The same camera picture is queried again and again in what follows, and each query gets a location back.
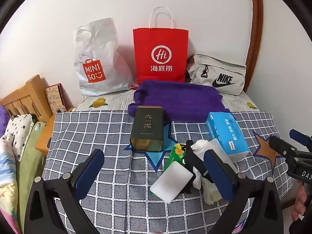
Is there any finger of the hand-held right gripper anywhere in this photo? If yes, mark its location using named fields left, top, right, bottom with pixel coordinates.
left=268, top=135, right=299, bottom=162
left=289, top=129, right=312, bottom=152

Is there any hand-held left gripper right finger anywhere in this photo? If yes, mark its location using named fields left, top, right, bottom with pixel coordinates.
left=203, top=149, right=284, bottom=234

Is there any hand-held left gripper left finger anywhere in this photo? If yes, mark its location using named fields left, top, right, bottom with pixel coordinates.
left=24, top=149, right=105, bottom=234

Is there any fruit-print white packet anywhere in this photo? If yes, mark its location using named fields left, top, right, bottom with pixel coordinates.
left=202, top=175, right=225, bottom=205

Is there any white sock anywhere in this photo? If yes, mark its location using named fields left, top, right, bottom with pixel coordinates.
left=191, top=139, right=213, bottom=191

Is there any green snack packet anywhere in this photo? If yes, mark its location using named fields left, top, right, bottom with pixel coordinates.
left=164, top=143, right=187, bottom=173

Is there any white sponge block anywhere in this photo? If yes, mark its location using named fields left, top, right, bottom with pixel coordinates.
left=150, top=162, right=194, bottom=204

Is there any person's right hand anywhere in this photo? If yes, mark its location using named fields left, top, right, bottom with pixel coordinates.
left=291, top=180, right=312, bottom=223

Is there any small black object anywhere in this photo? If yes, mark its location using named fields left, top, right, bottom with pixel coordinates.
left=184, top=140, right=207, bottom=193

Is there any checked grey cloth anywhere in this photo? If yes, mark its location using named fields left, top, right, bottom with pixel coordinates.
left=43, top=111, right=295, bottom=234

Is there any blue tissue pack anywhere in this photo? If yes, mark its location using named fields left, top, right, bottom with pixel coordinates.
left=205, top=112, right=250, bottom=162

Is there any green blanket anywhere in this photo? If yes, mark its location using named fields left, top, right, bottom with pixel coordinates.
left=16, top=122, right=47, bottom=227

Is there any newsprint cloth with fruit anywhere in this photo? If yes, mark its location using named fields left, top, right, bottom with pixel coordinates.
left=74, top=91, right=259, bottom=114

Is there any dark green tin box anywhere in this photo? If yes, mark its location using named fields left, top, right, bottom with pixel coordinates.
left=129, top=106, right=171, bottom=154

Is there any patterned brown book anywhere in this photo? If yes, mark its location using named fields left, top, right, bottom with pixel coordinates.
left=45, top=84, right=67, bottom=114

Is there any purple towel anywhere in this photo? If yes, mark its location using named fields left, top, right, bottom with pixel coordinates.
left=128, top=80, right=231, bottom=123

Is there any colourful quilt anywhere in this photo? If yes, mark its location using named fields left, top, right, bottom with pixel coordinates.
left=0, top=139, right=21, bottom=234

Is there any grey waist bag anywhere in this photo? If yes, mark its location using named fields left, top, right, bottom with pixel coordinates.
left=186, top=53, right=247, bottom=96

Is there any wooden bed headboard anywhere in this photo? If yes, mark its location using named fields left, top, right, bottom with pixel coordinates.
left=0, top=74, right=53, bottom=123

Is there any purple plush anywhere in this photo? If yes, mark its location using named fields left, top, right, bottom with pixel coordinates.
left=0, top=106, right=10, bottom=127

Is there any white plastic shopping bag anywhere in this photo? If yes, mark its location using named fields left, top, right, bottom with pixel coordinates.
left=74, top=18, right=133, bottom=97

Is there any red paper bag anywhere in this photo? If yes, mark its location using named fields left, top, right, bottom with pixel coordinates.
left=133, top=6, right=189, bottom=85

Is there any wooden door frame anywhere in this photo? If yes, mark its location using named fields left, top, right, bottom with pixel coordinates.
left=245, top=0, right=265, bottom=93

